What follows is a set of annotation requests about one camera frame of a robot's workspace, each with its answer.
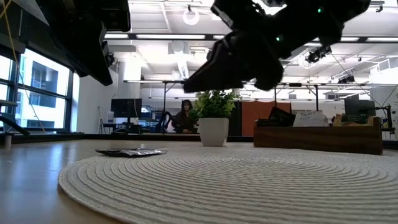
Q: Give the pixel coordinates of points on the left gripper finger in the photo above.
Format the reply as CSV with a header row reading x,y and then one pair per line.
x,y
96,67

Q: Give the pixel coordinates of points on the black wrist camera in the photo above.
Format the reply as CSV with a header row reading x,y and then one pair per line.
x,y
239,14
116,15

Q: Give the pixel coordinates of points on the person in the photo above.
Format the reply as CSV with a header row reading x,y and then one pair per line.
x,y
185,119

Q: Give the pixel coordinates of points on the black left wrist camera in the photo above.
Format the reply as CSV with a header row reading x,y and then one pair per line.
x,y
116,15

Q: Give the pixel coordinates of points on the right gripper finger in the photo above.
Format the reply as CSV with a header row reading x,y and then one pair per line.
x,y
224,74

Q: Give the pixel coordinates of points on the black mounted camera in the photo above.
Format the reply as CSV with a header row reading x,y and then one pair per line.
x,y
317,55

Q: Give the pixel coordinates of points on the black background monitor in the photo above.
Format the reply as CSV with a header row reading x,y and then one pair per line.
x,y
359,107
126,108

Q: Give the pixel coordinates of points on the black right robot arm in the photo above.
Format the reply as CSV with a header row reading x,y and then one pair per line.
x,y
326,21

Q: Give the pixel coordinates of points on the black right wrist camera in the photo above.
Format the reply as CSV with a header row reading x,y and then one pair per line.
x,y
239,14

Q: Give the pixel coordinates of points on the green potted artificial plant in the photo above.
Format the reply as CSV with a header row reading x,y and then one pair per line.
x,y
213,130

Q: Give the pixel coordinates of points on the orange office partition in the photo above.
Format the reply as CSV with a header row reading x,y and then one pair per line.
x,y
255,112

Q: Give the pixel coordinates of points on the large glass window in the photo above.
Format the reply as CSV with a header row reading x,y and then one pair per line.
x,y
46,93

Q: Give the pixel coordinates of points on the white paper card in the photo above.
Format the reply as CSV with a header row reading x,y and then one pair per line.
x,y
311,119

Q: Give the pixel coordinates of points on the white round woven placemat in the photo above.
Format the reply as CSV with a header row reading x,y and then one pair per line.
x,y
233,186

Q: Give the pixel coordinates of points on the brown wooden organiser box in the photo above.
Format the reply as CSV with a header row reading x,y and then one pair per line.
x,y
311,140

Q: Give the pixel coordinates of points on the black background stand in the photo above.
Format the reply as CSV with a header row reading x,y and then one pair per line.
x,y
388,121

